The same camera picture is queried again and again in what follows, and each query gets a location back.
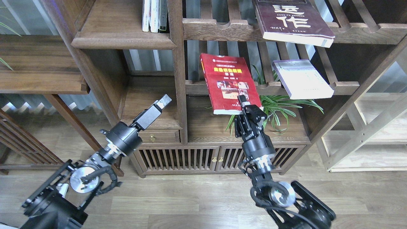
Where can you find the green spider plant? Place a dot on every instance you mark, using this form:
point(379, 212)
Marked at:
point(273, 106)

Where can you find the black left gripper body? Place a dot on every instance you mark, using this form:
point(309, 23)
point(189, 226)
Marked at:
point(146, 117)

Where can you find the white upright book left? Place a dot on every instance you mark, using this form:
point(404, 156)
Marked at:
point(146, 15)

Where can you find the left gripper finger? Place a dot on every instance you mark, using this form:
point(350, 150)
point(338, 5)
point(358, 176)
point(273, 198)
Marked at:
point(163, 102)

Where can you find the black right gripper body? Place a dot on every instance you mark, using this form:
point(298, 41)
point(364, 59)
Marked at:
point(249, 124)

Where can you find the red paperback book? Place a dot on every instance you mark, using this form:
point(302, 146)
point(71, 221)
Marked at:
point(227, 77)

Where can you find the white and purple book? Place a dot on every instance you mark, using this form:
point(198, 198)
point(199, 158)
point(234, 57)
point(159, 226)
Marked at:
point(301, 80)

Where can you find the dark wooden bookshelf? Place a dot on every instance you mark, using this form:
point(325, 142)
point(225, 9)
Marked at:
point(127, 69)

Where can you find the dark green upright book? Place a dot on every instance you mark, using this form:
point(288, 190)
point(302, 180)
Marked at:
point(163, 16)

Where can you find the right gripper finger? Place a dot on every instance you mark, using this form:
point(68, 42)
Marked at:
point(243, 101)

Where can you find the maroon book with white characters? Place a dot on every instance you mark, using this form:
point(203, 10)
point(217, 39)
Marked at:
point(294, 21)

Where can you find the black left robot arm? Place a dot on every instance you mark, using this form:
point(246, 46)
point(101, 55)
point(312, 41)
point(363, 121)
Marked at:
point(48, 209)

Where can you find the slatted wooden rack left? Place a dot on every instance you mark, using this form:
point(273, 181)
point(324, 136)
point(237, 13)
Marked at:
point(24, 144)

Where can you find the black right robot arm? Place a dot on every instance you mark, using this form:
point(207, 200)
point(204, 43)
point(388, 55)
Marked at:
point(291, 206)

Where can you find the white stand leg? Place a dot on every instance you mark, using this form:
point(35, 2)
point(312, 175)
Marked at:
point(62, 189)

